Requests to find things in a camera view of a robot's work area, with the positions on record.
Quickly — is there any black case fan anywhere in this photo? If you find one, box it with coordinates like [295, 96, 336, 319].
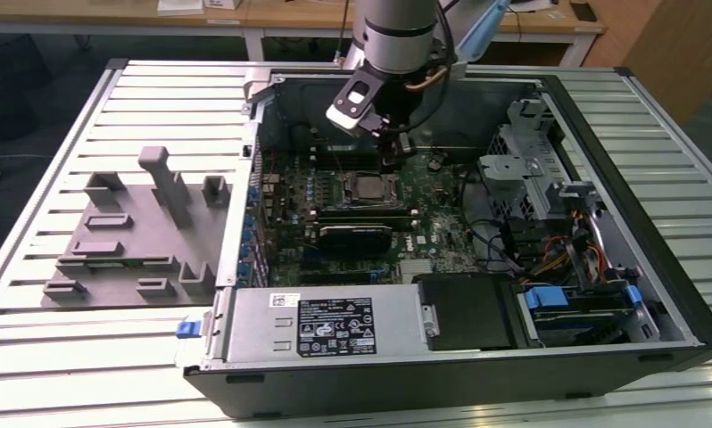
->
[287, 122, 321, 157]

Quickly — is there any metal locking lever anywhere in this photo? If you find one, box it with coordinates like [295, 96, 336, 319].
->
[344, 199, 406, 210]

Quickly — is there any black graphics card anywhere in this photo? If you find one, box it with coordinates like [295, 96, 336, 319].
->
[316, 224, 394, 258]

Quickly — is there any green motherboard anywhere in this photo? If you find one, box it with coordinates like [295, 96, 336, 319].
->
[247, 146, 511, 289]

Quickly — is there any black open PC case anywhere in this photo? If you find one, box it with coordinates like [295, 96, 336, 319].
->
[173, 62, 712, 420]

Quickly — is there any wooden cabinet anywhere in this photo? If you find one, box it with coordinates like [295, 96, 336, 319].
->
[585, 0, 712, 126]

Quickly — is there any wooden desk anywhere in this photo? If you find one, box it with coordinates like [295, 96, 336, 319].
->
[0, 0, 607, 68]

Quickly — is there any grey parts rack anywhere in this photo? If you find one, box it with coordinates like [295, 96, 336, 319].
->
[38, 145, 233, 309]

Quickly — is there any yellow and red wire bundle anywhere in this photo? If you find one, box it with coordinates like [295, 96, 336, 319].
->
[533, 213, 607, 280]

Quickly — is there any metal drive cage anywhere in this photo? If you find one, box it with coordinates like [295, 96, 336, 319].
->
[474, 98, 575, 224]

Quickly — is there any grey power supply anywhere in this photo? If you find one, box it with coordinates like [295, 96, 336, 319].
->
[221, 287, 428, 363]

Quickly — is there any black plastic shroud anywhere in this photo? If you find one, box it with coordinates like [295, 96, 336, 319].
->
[418, 274, 533, 351]

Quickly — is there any CPU socket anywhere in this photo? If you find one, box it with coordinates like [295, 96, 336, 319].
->
[338, 169, 406, 210]

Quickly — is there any silver CPU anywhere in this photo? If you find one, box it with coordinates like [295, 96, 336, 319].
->
[355, 176, 388, 201]

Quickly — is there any silver chipset heat sink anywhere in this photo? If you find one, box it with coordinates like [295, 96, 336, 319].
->
[399, 259, 435, 276]

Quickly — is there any metal socket cover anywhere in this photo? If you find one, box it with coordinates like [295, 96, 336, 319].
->
[336, 171, 362, 205]

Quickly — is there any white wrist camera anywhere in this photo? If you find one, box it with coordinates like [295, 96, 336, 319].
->
[323, 70, 388, 135]
[436, 60, 470, 80]

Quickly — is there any black RAM slot bank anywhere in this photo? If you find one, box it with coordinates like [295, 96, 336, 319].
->
[311, 144, 406, 171]
[313, 205, 414, 232]

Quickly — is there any blue disk carrier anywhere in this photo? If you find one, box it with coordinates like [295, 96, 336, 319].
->
[525, 287, 629, 348]

